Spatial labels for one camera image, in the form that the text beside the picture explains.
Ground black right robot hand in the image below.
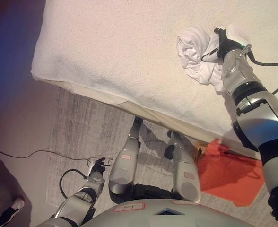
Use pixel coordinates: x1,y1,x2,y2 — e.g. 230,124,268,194
201,23,247,61

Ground black and white sneaker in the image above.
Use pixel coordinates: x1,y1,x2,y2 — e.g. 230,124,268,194
0,198,26,227

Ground white clothes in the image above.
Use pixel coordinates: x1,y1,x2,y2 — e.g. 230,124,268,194
176,26,226,95

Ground beige bed sheet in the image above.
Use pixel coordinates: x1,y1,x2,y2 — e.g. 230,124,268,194
34,75,260,158

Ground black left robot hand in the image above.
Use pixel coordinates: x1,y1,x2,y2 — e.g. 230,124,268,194
88,158,107,175

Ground thin black floor cable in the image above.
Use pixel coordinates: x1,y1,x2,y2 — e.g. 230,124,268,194
0,144,114,167

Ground orange cloth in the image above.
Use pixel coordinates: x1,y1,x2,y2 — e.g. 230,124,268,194
195,139,265,207

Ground silver left robot leg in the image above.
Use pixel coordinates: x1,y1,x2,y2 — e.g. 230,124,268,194
108,116,144,196

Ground silver robot leg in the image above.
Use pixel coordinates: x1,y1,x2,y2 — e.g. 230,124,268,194
108,116,144,196
163,130,201,202

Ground silver right robot leg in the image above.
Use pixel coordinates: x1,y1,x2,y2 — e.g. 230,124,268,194
163,130,201,202

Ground robot silver legs and torso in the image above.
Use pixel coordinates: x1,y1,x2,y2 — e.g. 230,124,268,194
48,86,272,227

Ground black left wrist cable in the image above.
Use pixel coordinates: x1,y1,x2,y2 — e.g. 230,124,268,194
59,168,88,200

